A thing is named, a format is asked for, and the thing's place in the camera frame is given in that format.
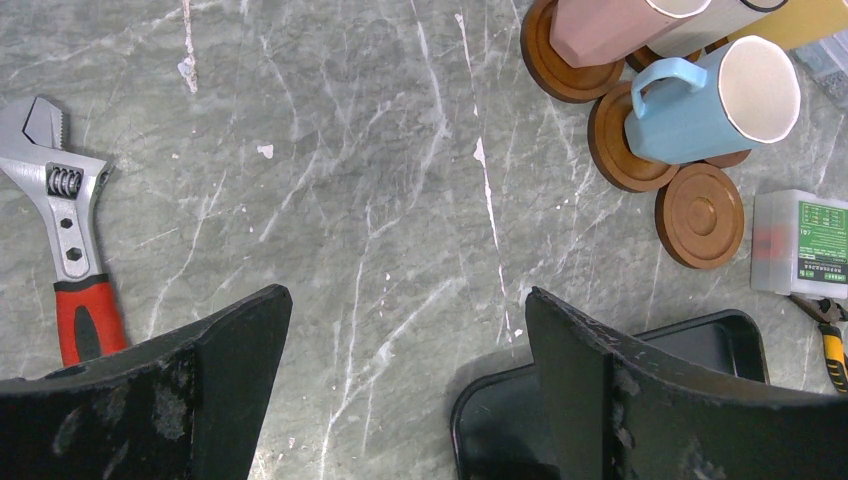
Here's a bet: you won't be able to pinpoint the white ribbed mug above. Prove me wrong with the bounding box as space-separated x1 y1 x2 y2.
647 0 787 58

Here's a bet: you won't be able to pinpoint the light blue mug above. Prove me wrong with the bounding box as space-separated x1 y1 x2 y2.
624 35 801 165

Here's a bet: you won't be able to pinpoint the clear plastic organizer box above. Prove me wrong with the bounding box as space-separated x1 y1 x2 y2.
791 30 847 112

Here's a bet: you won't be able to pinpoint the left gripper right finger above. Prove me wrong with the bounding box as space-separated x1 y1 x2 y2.
525 288 847 479

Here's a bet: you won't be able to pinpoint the yellow handled pliers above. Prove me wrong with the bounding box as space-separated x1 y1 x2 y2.
789 294 847 394

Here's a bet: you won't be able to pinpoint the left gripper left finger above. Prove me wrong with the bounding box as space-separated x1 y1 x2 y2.
1 284 293 479

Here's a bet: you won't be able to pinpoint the black plastic tray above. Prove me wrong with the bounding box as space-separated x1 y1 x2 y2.
450 309 769 479

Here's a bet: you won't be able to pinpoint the red handled adjustable wrench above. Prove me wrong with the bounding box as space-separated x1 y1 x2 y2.
1 96 128 367

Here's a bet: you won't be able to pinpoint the green screw bit box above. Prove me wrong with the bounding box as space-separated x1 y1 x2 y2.
750 189 847 300

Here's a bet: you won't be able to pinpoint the pink mug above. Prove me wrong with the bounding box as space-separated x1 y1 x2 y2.
549 0 711 67

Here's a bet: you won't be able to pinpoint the brown wooden coaster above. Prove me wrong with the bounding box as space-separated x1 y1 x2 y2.
704 37 729 54
625 45 703 73
704 150 751 169
587 82 680 193
655 163 745 270
520 0 625 104

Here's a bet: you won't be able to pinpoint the yellow mug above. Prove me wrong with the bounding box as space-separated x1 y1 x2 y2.
727 0 847 50

